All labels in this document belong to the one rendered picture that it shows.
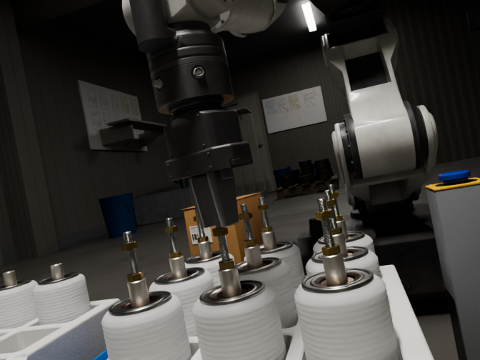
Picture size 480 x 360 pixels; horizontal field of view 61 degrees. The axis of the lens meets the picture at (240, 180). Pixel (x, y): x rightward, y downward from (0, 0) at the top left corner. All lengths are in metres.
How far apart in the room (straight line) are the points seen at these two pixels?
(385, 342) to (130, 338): 0.27
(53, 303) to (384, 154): 0.69
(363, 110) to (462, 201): 0.34
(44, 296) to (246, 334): 0.51
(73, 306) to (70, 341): 0.08
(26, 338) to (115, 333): 0.41
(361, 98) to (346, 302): 0.57
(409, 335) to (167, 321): 0.26
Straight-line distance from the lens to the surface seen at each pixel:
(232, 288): 0.47
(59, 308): 0.86
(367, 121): 0.86
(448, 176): 0.63
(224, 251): 0.47
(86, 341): 0.84
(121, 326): 0.49
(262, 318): 0.45
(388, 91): 0.92
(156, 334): 0.49
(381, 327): 0.44
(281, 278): 0.56
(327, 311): 0.42
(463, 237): 0.62
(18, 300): 0.94
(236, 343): 0.45
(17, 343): 0.90
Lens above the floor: 0.38
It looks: level
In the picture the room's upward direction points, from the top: 11 degrees counter-clockwise
